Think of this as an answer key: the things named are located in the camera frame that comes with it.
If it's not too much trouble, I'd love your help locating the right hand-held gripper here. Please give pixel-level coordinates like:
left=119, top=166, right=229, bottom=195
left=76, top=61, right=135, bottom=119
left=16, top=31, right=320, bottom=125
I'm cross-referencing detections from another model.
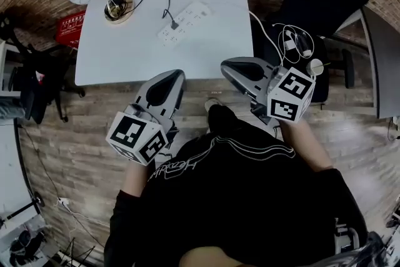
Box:
left=220, top=56, right=316, bottom=124

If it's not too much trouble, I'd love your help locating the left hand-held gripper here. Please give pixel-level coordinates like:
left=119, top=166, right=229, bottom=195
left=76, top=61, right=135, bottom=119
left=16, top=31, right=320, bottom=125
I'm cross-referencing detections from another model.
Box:
left=105, top=69, right=188, bottom=166

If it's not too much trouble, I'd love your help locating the black plug and cable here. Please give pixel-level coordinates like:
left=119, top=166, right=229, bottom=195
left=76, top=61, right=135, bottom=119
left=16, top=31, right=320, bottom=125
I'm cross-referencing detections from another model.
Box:
left=104, top=0, right=181, bottom=31

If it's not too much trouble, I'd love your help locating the white power strip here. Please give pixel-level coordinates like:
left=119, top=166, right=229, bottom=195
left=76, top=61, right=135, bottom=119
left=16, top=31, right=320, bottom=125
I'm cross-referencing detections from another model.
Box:
left=157, top=1, right=216, bottom=48

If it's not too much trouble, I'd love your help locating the person's left forearm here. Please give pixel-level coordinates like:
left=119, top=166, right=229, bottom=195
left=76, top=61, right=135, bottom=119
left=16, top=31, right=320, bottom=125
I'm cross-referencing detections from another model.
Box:
left=120, top=153, right=161, bottom=198

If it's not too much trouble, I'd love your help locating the person's right forearm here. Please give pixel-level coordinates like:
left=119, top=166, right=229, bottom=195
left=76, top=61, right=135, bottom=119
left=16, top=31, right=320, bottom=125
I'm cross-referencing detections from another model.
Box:
left=279, top=118, right=334, bottom=173

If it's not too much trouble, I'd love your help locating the white charger adapter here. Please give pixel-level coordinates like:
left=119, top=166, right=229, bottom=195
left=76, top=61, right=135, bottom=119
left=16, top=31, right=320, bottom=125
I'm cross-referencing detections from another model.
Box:
left=283, top=31, right=296, bottom=51

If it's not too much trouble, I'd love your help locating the small dark device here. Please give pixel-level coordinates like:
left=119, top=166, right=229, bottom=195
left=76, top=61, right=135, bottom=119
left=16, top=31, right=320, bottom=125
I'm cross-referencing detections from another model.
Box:
left=296, top=33, right=310, bottom=54

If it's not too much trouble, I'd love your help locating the white mug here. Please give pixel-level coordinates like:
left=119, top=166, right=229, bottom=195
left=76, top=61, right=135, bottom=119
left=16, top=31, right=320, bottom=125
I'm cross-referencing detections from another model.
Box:
left=306, top=58, right=324, bottom=76

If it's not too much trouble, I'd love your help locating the red box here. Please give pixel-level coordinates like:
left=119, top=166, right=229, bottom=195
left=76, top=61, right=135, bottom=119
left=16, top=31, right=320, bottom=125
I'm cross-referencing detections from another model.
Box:
left=55, top=11, right=87, bottom=49

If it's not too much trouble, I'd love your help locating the person's black shirt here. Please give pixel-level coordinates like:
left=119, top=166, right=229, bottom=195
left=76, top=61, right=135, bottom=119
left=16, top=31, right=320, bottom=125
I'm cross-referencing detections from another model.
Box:
left=104, top=104, right=369, bottom=267

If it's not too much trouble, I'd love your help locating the black wheeled office chair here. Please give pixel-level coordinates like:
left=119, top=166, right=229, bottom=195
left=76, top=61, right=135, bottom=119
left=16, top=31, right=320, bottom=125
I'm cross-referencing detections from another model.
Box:
left=0, top=12, right=87, bottom=126

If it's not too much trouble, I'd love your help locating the blue denim cloth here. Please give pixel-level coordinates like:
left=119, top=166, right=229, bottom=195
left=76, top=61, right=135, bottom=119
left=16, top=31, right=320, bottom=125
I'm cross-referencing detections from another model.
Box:
left=0, top=99, right=26, bottom=121

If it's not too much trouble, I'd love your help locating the white storage shelf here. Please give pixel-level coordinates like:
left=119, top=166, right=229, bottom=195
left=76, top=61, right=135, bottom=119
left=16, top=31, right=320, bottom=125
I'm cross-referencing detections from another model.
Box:
left=0, top=40, right=23, bottom=101

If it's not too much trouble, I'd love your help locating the white charging cable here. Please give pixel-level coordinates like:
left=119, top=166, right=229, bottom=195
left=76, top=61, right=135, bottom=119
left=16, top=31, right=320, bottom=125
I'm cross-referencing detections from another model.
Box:
left=271, top=23, right=315, bottom=68

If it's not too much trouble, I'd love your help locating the grey head mount frame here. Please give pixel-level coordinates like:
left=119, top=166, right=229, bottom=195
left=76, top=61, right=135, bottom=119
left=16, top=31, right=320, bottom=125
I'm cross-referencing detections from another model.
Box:
left=334, top=215, right=400, bottom=267

